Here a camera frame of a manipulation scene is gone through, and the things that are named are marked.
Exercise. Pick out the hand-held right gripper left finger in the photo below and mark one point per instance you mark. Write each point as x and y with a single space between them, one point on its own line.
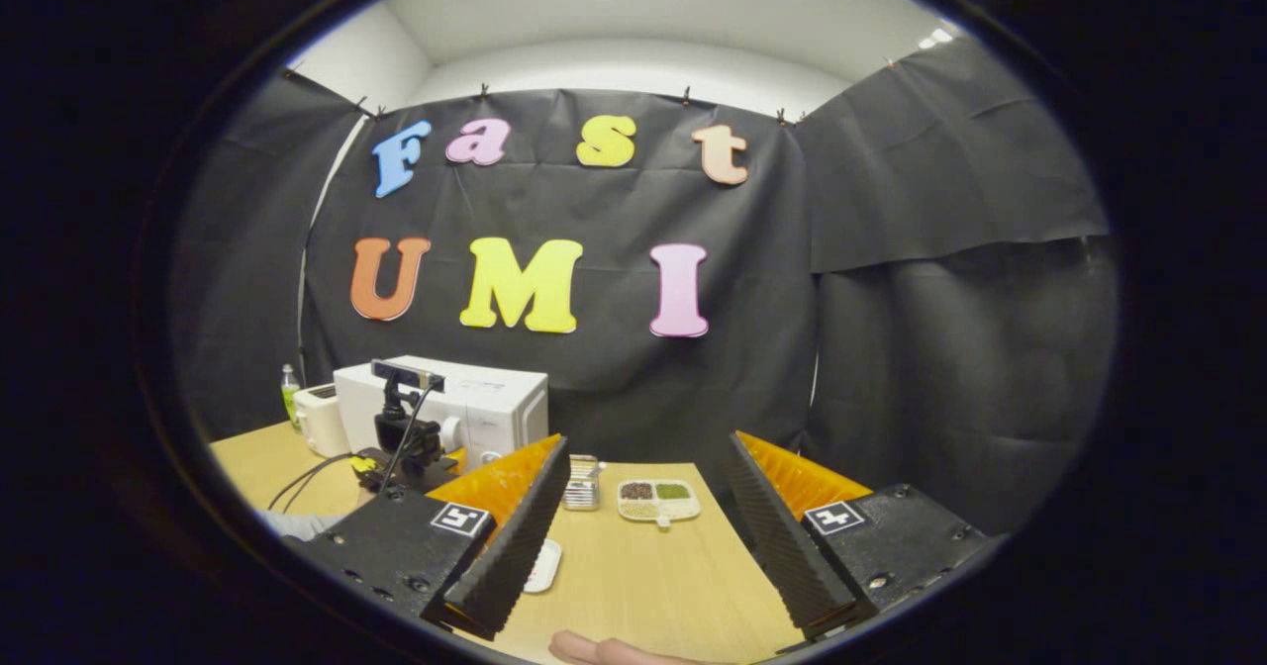
520 536

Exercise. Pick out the divided white snack tray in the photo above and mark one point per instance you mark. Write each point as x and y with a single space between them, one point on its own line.
658 507

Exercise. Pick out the white food plate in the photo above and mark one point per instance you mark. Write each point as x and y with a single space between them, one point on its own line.
544 566

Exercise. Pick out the ceiling light panel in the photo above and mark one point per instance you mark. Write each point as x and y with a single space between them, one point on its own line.
935 39

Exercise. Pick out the black backdrop cloth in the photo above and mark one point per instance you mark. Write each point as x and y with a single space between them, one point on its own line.
891 348

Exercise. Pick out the white microwave oven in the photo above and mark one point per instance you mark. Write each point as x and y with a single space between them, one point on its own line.
495 408

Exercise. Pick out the green drink bottle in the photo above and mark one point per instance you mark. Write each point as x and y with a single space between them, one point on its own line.
289 388

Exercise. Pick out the white toaster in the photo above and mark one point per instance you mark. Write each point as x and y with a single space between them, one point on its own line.
319 423

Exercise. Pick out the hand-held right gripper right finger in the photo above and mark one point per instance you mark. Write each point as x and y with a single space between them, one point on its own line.
782 536

